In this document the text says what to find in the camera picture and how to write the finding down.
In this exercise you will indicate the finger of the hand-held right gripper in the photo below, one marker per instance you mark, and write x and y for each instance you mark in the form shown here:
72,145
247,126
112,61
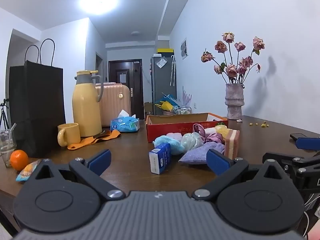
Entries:
306,143
280,157

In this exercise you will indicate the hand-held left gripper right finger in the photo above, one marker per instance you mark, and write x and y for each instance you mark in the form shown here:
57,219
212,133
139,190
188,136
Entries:
217,162

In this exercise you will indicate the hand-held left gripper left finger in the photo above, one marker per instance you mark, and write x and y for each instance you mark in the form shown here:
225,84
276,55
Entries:
100,158

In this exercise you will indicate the pink striped sponge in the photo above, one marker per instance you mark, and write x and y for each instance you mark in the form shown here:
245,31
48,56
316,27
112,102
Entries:
231,145

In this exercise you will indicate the pink satin scrunchie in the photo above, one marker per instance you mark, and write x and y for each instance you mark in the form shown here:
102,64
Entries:
215,138

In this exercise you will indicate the purple linen pouch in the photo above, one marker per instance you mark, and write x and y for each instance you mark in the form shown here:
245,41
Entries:
192,155

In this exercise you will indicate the yellow white plush toy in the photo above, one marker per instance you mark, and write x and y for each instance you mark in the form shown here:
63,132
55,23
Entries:
222,129

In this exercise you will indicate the pale green mesh bath puff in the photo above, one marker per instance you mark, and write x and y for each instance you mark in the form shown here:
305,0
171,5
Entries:
191,141

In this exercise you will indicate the lilac fluffy towel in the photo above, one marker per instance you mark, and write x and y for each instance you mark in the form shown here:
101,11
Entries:
175,135

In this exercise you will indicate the blue fluffy cloth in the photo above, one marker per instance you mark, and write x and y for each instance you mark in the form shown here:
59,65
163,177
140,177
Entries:
170,142

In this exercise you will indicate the blue pocket tissue packet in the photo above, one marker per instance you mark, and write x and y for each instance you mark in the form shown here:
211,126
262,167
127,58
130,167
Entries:
161,158

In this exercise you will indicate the red cardboard box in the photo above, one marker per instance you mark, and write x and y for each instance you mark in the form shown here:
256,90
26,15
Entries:
170,127

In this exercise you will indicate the blue soft tissue pack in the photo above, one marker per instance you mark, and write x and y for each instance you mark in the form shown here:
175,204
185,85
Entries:
125,125

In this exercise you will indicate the black phone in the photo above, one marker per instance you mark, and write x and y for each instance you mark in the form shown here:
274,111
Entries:
296,136

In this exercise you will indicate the scattered yellow flower bits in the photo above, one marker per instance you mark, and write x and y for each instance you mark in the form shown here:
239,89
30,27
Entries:
263,125

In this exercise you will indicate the yellow mug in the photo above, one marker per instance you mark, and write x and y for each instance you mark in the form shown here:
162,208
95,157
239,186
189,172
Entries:
71,133

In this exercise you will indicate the yellow thermos jug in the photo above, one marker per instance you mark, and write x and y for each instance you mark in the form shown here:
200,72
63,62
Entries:
86,110

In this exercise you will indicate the pink suitcase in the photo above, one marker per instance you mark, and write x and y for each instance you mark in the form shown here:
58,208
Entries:
113,100

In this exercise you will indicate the pink ceramic vase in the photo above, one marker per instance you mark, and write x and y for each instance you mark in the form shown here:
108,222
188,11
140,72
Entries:
233,100

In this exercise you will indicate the dark brown entrance door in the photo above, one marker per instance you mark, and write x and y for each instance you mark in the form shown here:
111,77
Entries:
125,92

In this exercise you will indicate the orange blue snack packet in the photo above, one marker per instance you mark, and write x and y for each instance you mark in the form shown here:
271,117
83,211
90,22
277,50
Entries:
26,172

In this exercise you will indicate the yellow blue shopping bags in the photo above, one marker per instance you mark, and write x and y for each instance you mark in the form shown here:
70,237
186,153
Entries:
166,105

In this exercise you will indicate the orange fruit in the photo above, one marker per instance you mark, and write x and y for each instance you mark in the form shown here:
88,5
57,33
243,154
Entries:
18,159

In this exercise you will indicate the black paper bag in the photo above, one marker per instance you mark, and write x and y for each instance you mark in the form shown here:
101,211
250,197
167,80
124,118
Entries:
35,105

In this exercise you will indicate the interior side door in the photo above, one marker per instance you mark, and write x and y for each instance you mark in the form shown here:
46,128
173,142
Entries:
99,67

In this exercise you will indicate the bunch of dried roses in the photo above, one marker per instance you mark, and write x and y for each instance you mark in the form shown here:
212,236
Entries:
232,70

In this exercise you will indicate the glass with straw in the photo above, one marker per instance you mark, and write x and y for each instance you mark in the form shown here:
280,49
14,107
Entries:
6,150

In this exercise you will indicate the grey cabinet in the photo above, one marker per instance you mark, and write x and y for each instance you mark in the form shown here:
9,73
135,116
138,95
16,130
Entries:
162,85

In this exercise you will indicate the clear folded umbrella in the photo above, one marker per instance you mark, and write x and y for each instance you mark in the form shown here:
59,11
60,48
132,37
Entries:
173,70

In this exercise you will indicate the black tripod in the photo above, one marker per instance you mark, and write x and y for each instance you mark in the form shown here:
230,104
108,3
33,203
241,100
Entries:
3,115

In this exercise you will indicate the yellow box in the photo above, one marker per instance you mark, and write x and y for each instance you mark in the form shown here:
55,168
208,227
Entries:
165,50

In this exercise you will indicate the bright round ceiling lamp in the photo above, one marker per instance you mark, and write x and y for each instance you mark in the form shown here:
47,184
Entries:
98,1

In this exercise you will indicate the purple wall sticker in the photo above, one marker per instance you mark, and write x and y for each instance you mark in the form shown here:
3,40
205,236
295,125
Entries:
187,97

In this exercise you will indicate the wall poster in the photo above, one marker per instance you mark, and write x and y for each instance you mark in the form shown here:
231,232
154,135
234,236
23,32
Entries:
184,48

